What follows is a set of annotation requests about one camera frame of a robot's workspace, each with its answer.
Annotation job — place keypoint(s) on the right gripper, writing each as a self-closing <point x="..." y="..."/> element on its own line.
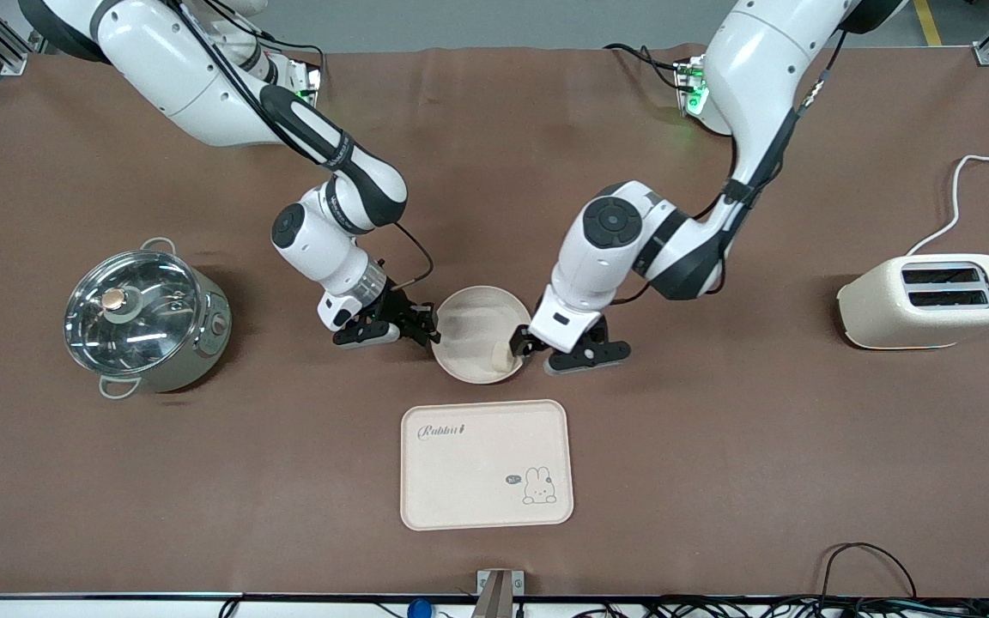
<point x="397" y="308"/>

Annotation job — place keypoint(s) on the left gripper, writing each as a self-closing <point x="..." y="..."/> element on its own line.
<point x="525" y="341"/>

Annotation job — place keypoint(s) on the beige round bowl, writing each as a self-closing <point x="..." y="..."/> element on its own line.
<point x="477" y="330"/>

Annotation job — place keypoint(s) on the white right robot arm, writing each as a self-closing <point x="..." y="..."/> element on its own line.
<point x="203" y="94"/>

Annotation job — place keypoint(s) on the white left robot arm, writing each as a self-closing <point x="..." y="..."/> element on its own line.
<point x="761" y="69"/>

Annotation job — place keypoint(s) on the beige rabbit print tray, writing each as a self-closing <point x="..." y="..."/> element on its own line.
<point x="477" y="481"/>

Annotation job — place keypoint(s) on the steel electric cooking pot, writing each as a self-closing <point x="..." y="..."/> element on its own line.
<point x="211" y="330"/>

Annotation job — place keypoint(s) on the brown table mat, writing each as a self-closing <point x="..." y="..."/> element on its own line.
<point x="718" y="472"/>

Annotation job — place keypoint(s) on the green light control box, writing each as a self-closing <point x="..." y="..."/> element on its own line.
<point x="692" y="86"/>
<point x="304" y="83"/>

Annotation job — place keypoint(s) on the glass pot lid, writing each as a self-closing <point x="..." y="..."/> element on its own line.
<point x="151" y="335"/>

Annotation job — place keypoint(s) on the blue round object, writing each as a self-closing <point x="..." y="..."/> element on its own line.
<point x="419" y="609"/>

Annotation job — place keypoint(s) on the cream two-slot toaster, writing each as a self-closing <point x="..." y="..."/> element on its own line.
<point x="872" y="313"/>

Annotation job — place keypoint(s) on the metal table edge bracket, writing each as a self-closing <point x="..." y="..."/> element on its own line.
<point x="499" y="592"/>

